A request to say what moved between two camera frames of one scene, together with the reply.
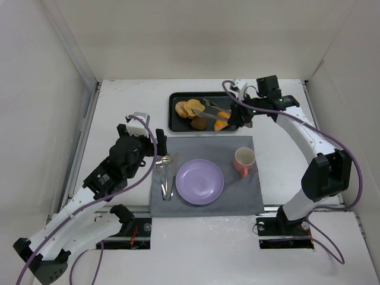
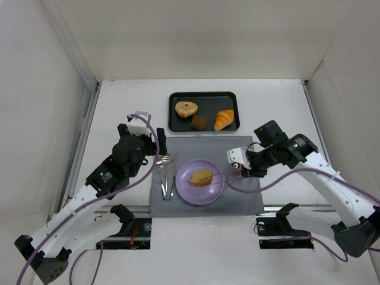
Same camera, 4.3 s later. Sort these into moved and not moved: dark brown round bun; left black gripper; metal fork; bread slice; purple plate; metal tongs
Moved: bread slice; metal tongs
Not moved: metal fork; left black gripper; dark brown round bun; purple plate
